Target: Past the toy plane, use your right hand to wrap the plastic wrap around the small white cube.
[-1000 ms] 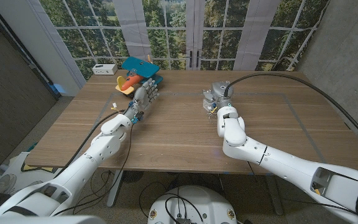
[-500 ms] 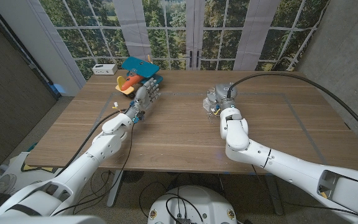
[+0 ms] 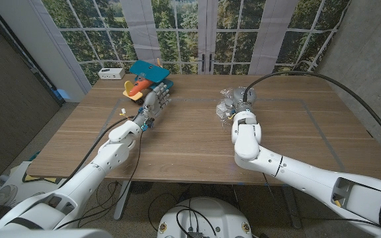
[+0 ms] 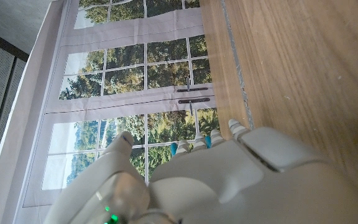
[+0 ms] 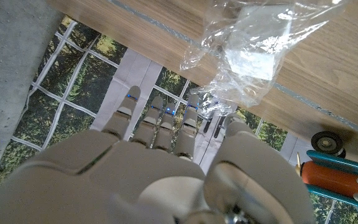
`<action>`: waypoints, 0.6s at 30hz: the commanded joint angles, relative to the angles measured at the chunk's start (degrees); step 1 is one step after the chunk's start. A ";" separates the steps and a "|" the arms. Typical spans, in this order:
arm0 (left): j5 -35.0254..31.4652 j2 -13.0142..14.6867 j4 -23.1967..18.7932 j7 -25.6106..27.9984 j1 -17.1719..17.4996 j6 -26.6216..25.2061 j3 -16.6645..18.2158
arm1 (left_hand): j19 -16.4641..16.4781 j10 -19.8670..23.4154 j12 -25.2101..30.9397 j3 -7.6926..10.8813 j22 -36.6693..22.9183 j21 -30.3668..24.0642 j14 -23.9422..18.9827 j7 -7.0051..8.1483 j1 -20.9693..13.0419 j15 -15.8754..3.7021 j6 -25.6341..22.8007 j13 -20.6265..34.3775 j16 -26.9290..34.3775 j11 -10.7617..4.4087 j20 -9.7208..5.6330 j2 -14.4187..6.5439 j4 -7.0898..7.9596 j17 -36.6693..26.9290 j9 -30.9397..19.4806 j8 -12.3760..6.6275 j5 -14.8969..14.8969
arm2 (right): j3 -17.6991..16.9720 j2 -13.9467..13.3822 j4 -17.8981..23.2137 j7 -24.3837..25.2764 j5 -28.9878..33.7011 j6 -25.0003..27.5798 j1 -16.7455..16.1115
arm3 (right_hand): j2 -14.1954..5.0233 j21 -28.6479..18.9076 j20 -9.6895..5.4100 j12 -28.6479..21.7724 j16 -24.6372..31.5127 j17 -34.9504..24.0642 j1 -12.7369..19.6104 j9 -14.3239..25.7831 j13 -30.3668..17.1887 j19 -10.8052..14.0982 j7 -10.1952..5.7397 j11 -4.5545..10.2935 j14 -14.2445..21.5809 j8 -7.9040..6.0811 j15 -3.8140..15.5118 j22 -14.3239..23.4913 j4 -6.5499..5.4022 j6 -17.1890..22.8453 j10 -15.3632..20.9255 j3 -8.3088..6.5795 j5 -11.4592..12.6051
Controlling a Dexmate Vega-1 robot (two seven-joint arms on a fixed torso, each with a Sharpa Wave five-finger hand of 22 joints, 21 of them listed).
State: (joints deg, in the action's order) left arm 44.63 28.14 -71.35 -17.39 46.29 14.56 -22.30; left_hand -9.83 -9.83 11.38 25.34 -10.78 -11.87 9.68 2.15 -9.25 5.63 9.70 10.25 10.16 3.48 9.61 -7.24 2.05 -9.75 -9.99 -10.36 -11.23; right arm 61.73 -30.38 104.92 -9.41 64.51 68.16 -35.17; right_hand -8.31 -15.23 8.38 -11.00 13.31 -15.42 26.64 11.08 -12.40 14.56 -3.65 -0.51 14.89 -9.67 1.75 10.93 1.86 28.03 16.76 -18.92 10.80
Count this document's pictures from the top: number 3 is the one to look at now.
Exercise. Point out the printed window forest backdrop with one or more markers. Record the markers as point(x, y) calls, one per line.
point(177, 33)

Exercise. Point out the grey sneaker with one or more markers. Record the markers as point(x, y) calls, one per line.
point(4, 195)

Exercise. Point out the teal and orange toy plane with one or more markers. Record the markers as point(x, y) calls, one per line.
point(149, 71)

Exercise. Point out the grey table leg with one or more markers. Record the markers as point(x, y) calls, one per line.
point(293, 211)

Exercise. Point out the black ribbed round object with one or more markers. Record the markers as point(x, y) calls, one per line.
point(141, 187)

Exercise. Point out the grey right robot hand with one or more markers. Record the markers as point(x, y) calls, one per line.
point(243, 97)

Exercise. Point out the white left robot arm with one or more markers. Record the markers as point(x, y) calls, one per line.
point(109, 160)

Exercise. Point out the clear plastic wrap sheet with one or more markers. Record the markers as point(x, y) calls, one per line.
point(223, 114)

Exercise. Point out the white table leg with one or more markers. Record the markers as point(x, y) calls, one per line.
point(122, 201)

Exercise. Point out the white power box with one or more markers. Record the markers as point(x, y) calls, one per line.
point(111, 73)

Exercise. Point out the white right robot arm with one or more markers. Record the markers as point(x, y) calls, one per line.
point(276, 158)

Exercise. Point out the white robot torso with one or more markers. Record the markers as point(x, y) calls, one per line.
point(207, 218)

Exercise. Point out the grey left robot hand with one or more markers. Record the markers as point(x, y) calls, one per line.
point(154, 104)

